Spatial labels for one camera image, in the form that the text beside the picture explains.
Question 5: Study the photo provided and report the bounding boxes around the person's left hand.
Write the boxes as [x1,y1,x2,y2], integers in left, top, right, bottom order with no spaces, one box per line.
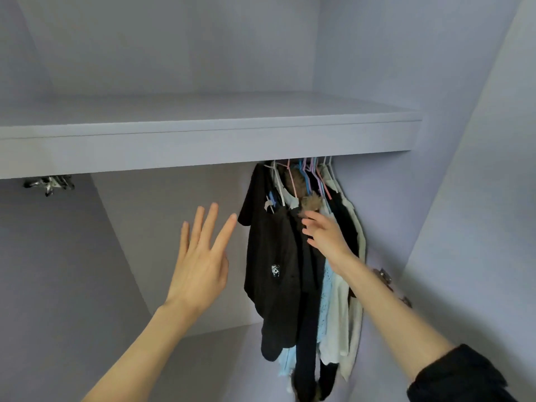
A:
[165,202,239,319]

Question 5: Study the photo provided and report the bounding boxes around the person's right hand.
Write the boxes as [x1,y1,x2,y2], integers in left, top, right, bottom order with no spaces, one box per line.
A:
[300,209,360,277]

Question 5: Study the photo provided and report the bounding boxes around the black garment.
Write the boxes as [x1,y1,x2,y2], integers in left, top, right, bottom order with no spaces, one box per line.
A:
[331,192,361,300]

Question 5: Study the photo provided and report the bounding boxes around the charcoal black clothes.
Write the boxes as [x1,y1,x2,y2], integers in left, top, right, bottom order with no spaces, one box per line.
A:
[238,163,306,362]

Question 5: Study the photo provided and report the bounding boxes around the lilac pink wire hanger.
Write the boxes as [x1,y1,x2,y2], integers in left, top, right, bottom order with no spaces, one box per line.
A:
[313,157,333,201]

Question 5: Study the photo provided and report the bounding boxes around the blue wire hanger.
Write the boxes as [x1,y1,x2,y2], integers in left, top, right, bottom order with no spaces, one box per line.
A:
[298,159,313,197]

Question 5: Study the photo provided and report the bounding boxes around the pink white-hooked wire hanger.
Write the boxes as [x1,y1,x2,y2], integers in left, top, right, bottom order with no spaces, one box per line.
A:
[284,159,301,199]

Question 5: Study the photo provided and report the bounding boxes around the cream printed t-shirt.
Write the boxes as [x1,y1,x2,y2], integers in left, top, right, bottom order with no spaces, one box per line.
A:
[318,247,353,367]

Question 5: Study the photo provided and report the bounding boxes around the grey wardrobe shelf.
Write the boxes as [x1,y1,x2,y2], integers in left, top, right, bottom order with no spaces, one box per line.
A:
[0,90,422,180]

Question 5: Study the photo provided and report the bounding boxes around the grey wooden wardrobe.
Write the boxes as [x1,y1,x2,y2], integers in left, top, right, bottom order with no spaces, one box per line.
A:
[0,0,536,402]

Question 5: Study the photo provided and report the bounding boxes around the person's right forearm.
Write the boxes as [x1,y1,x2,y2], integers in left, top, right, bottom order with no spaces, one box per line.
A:
[339,255,457,382]

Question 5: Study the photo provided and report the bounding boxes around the person's left forearm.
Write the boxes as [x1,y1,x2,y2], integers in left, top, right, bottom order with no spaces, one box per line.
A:
[81,301,202,402]

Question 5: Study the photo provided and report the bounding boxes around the person's black right sleeve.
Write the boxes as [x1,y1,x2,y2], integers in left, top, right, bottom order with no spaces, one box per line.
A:
[407,344,519,402]

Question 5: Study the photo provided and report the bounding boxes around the metal door hinge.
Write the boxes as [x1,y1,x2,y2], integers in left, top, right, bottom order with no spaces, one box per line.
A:
[372,267,413,309]

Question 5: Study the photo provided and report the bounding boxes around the metal clip hanger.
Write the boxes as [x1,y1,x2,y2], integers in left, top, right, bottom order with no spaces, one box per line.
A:
[22,175,75,198]

